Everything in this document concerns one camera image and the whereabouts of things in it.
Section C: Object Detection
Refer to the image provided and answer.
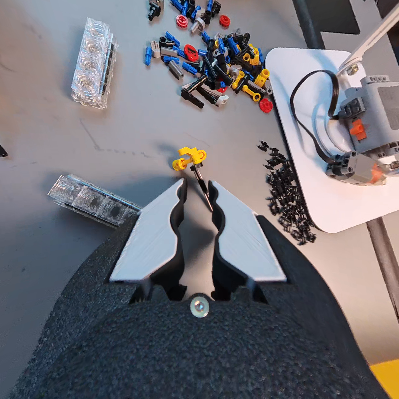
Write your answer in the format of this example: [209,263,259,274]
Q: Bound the pile of colourful toy pieces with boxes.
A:
[144,0,274,113]

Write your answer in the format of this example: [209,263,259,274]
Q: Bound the grey desk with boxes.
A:
[0,0,399,393]

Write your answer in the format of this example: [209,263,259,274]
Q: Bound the grey toy battery box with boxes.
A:
[338,74,399,154]

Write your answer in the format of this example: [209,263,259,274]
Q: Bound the clear toy brick dark rod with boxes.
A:
[47,174,144,230]

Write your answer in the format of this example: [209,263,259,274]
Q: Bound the yellow and black axle assembly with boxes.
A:
[172,147,214,212]

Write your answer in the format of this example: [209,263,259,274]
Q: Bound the clear toy brick grey rod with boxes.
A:
[71,17,119,110]

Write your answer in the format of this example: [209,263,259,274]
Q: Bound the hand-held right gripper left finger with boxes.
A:
[109,178,188,300]

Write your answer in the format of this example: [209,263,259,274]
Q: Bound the heap of black toy pins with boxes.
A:
[257,140,317,245]

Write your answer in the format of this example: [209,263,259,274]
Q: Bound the yellow plastic bin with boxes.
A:
[369,358,399,399]

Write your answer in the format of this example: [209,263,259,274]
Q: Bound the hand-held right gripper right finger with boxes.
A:
[208,180,288,300]

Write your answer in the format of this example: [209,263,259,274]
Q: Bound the black cable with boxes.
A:
[289,69,340,166]

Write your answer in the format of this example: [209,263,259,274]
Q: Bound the grey toy motor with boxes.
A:
[325,151,399,187]

